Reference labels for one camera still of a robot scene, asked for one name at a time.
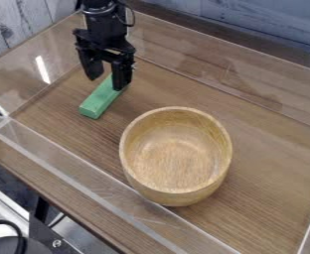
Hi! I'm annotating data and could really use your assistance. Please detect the clear acrylic tray walls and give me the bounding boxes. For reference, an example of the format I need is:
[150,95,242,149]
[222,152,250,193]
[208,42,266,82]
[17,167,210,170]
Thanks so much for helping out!
[0,8,310,254]

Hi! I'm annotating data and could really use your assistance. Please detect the light wooden bowl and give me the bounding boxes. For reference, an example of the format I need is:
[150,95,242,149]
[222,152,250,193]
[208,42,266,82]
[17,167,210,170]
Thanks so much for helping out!
[119,106,233,206]

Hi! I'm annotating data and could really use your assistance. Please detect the black metal table leg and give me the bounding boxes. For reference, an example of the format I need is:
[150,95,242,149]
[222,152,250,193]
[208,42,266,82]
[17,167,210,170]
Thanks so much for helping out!
[34,197,50,223]

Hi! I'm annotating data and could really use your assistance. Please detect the black cable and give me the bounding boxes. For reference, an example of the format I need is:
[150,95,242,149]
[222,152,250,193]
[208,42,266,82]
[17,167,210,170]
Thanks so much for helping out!
[0,219,28,254]

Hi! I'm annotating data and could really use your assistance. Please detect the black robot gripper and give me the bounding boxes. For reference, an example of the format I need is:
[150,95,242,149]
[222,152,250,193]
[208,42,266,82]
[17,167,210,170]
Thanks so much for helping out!
[73,8,135,91]

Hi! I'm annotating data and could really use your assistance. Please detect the black bracket with screw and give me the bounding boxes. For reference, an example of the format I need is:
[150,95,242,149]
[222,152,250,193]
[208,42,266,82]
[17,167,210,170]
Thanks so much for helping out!
[25,216,81,254]

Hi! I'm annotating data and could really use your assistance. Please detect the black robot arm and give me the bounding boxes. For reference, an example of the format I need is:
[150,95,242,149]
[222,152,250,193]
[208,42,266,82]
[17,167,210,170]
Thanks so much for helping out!
[73,0,136,91]

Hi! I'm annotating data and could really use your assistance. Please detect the green rectangular block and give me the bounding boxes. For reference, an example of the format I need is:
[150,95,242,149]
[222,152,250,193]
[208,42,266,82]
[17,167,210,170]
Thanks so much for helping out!
[79,75,121,119]

